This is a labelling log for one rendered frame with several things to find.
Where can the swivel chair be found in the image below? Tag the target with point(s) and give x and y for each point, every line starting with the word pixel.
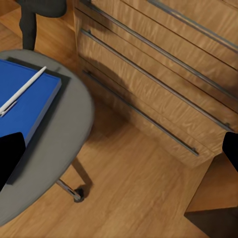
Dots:
pixel 63 129

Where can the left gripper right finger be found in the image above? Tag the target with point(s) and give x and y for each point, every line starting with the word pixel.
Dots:
pixel 230 148

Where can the folder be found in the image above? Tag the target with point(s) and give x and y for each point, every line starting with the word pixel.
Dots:
pixel 31 106

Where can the cabinet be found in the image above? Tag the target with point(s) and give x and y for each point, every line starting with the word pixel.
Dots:
pixel 214 207
pixel 168 67

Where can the pen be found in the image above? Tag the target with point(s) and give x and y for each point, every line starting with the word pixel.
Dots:
pixel 11 102

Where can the bookcase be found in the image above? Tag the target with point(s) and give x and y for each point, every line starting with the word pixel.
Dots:
pixel 56 37

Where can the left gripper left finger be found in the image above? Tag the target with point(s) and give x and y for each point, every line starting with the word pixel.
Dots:
pixel 12 147

